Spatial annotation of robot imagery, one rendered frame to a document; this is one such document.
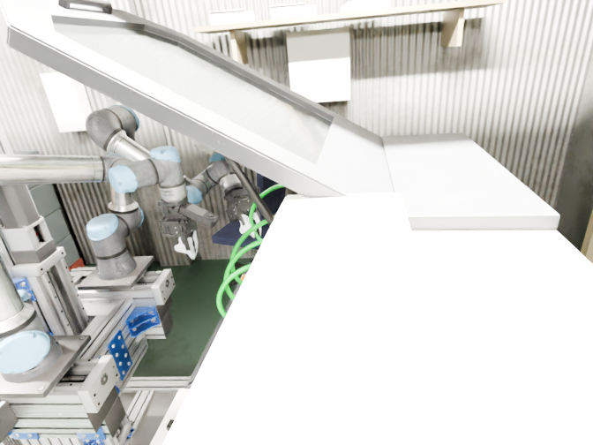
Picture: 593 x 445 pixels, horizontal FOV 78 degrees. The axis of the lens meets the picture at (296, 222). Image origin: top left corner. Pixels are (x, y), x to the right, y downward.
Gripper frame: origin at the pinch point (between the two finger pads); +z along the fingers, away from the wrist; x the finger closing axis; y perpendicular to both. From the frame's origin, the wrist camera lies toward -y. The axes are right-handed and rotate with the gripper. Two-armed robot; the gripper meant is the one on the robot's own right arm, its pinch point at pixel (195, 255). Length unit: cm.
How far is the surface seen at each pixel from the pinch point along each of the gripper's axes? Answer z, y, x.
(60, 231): 74, 216, -163
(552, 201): 79, -217, -228
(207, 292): 123, 76, -144
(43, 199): 40, 215, -159
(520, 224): -25, -82, 30
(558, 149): 33, -211, -227
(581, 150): 30, -222, -214
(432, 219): -26, -67, 30
